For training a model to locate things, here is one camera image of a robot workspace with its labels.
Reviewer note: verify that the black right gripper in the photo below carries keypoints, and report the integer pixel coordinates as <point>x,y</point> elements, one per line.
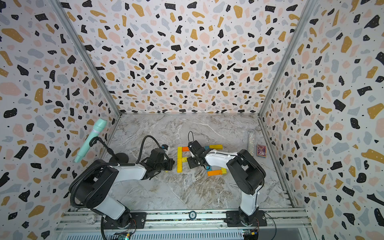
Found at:
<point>190,162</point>

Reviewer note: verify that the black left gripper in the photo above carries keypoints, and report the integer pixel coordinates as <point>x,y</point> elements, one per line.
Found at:
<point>172,162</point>

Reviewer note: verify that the yellow block scuffed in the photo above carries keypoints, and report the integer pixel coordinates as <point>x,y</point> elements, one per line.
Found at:
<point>216,147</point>

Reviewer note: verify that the yellow block lowest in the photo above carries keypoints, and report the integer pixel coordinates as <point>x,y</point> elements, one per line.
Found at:
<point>179,153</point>

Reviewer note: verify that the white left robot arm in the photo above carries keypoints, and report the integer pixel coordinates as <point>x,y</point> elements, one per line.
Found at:
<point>92,188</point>

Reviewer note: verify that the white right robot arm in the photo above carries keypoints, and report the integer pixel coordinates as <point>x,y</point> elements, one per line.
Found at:
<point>245,170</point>

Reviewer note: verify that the silver glitter microphone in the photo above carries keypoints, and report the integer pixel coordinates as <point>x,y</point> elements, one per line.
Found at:
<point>251,141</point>

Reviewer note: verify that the purple card box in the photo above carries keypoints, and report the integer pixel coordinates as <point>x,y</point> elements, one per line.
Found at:
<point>261,151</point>

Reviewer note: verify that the mint green microphone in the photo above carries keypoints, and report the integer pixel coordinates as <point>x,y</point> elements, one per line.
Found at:
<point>98,127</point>

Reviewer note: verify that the round knob on rail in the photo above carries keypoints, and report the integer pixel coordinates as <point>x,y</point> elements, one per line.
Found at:
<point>192,215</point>

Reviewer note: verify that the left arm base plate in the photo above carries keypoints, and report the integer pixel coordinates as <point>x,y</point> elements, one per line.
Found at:
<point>133,220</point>

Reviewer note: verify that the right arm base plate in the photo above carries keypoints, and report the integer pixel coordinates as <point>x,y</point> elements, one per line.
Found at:
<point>240,219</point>

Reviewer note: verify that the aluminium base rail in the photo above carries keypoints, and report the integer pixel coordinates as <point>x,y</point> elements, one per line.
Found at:
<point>282,224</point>

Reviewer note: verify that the aluminium corner post left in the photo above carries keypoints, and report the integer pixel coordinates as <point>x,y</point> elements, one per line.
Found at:
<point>65,21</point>

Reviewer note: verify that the aluminium corner post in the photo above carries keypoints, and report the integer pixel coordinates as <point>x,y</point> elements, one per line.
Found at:
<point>305,16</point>
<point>65,21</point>

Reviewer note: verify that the aluminium corner post right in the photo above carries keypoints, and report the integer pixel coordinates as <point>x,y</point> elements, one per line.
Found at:
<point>305,16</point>

